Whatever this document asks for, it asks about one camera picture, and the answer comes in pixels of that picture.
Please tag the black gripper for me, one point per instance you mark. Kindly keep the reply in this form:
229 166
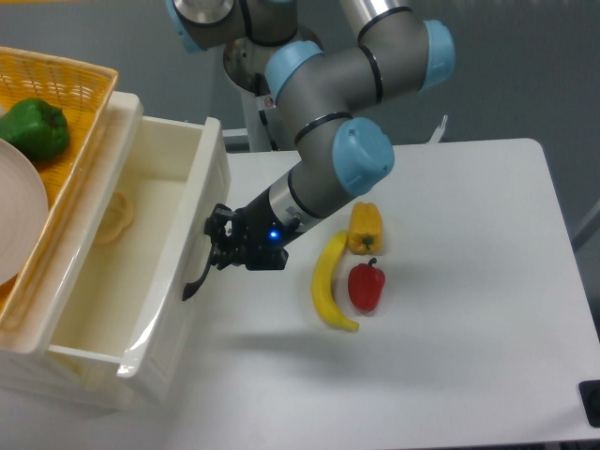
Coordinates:
260 236

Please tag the white top drawer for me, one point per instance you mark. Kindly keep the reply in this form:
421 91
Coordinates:
125 316

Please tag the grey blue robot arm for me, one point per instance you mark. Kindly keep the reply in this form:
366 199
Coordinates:
320 98

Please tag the white drawer cabinet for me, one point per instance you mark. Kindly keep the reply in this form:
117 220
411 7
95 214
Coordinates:
26 360

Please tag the round bread bun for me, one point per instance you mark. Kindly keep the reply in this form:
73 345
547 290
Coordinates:
117 217

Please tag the yellow banana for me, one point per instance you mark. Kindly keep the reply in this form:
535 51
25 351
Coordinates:
322 284

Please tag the yellow bell pepper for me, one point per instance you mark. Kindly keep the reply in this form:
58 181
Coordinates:
365 233

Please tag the red bell pepper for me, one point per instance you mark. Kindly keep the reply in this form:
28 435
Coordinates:
365 285

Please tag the white plate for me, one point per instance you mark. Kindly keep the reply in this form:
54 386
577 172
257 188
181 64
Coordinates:
24 209

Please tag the green bell pepper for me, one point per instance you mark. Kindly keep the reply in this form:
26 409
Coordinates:
36 128

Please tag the yellow woven basket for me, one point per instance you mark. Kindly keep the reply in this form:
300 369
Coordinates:
54 105

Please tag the black object at table edge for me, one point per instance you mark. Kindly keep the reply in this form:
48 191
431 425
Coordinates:
590 395

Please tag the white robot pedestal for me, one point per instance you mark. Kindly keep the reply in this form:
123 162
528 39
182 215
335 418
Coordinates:
245 62

